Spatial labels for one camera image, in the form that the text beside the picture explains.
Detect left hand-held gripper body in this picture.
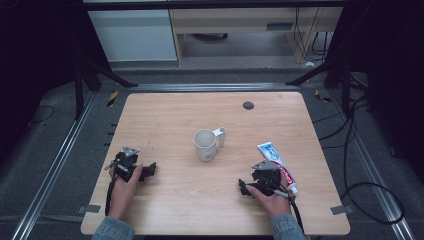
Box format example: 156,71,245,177
112,145,145,183

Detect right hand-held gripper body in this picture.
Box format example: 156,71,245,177
250,159,284,197

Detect person's right hand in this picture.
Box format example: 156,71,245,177
245,169,292,220

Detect person's left hand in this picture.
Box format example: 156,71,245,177
107,162,144,222

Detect white blue toothpaste tube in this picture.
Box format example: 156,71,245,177
256,141,299,196

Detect clear plastic measuring cup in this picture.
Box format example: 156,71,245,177
192,126,227,163

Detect grey tape piece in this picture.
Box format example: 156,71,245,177
330,204,355,216
77,203,102,215

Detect yellow black tape strip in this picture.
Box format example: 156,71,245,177
106,90,120,108
313,88,333,103

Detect black metal stand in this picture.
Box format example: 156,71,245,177
71,49,140,121
285,49,371,118

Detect white cabinet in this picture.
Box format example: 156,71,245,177
87,8,178,63

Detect left hand-held gripper black cable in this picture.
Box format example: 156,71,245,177
104,160,118,217

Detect hand-held gripper black cable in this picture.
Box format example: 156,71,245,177
104,160,118,217
259,175,305,234

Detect right hand-held gripper black cable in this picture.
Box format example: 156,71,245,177
259,175,305,234

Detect aluminium floor rail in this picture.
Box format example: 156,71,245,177
328,89,416,240
11,91,98,240

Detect thin black floor cable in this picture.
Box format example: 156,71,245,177
25,104,56,129

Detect black floor cable loop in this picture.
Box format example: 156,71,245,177
339,96,406,226

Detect hanging black desk cables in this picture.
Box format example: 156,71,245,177
293,7,331,64

